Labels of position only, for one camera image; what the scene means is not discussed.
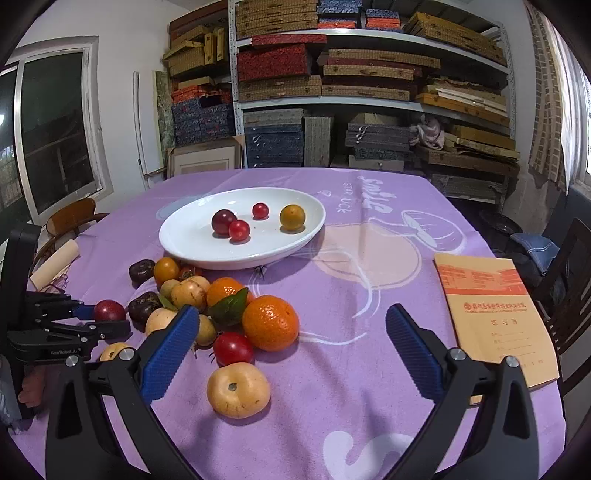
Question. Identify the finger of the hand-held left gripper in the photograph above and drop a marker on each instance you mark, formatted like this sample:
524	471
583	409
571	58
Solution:
85	311
111	330

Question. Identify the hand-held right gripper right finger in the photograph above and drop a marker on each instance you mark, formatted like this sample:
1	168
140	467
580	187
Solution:
413	355

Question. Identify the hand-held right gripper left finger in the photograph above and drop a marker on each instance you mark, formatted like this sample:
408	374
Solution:
171	355

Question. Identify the small tan round fruit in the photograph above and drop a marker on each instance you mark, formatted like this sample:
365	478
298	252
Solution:
167	288
206	330

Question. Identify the large red tomato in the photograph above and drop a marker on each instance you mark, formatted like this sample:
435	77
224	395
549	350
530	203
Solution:
233	348

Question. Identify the big yellow round fruit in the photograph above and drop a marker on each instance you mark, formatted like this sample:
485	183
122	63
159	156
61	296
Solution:
238	390

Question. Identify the small orange citrus fruit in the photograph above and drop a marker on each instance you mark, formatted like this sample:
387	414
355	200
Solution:
292	217
166	270

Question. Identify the white oval plate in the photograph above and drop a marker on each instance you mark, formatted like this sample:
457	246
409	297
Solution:
194	235

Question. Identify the person's left hand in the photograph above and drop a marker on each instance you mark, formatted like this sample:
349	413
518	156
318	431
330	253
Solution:
31	390

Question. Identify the cream paper roll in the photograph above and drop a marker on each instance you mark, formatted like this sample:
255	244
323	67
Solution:
55	266

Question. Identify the green leaf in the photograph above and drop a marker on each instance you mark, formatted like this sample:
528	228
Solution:
229	308
167	303

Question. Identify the brown wooden chair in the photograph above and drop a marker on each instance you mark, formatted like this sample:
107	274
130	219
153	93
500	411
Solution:
69	216

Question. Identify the red tomato with green stem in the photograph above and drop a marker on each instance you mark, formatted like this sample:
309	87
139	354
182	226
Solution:
188	272

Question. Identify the tan exercise book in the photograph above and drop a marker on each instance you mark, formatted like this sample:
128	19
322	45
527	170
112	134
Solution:
498	318

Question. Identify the dried tomato stem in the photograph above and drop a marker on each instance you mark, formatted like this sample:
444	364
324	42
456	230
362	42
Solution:
261	273

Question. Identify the white framed window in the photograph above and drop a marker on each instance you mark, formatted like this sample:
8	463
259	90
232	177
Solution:
51	124

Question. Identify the dark red plum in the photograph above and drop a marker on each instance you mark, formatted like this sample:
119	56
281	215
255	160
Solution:
223	220

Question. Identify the round black stool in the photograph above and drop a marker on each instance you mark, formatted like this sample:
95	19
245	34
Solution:
501	225

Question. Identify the blue denim cloth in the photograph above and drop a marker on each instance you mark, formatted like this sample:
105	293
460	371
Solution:
538	249

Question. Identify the tiny red cherry tomato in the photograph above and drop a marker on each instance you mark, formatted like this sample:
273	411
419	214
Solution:
260	210

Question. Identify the dark wooden chair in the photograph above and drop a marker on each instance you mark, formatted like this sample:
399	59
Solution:
570	277

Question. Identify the white board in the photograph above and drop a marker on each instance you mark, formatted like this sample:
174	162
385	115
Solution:
147	129

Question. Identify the framed picture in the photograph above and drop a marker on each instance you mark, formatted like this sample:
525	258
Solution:
203	159

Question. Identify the green patterned board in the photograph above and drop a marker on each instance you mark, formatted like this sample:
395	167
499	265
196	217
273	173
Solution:
164	110

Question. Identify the pink cloth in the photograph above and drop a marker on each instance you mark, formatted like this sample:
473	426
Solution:
428	131

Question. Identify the white metal shelf rack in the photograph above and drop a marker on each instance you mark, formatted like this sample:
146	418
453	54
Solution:
369	104

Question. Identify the brown patterned curtain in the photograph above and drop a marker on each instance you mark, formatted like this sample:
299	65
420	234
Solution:
549	101

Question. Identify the shelf of stacked boxes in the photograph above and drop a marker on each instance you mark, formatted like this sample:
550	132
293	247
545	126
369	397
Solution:
277	62

